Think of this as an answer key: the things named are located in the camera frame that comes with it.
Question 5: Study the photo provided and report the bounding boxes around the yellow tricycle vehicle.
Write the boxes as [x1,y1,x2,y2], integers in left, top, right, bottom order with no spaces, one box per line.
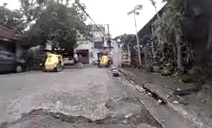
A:
[96,52,112,69]
[42,50,65,73]

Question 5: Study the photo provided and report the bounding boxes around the white building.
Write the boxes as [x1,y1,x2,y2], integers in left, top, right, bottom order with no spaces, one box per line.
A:
[73,23,112,65]

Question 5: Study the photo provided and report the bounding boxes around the utility pole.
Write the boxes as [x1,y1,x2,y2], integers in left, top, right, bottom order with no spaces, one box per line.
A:
[105,23,112,56]

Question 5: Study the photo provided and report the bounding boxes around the person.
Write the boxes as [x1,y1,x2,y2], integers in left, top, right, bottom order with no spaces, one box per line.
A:
[77,53,84,68]

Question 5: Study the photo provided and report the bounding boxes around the pale pole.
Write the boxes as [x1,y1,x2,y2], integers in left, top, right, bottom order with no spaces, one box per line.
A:
[127,4,144,68]

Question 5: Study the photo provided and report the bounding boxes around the grey concrete road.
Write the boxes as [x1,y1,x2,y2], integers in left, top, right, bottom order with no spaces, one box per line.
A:
[0,63,182,128]

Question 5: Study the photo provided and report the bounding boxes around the large tree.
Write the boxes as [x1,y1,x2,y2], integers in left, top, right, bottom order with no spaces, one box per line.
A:
[0,0,95,56]

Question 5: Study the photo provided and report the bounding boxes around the roadside trees and bushes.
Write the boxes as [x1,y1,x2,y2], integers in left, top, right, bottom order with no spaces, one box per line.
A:
[114,0,212,84]

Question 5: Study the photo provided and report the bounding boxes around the broken dirt roadside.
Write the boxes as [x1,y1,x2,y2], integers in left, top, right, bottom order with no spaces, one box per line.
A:
[117,66,212,128]

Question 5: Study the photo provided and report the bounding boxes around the dark parked car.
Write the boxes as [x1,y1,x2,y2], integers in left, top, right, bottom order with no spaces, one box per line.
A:
[0,44,28,76]

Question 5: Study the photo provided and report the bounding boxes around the brown roofed building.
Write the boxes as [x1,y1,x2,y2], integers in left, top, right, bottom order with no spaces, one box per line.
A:
[0,22,30,61]

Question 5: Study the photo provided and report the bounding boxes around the overhead wires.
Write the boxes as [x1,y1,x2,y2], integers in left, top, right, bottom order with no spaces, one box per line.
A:
[72,0,110,39]

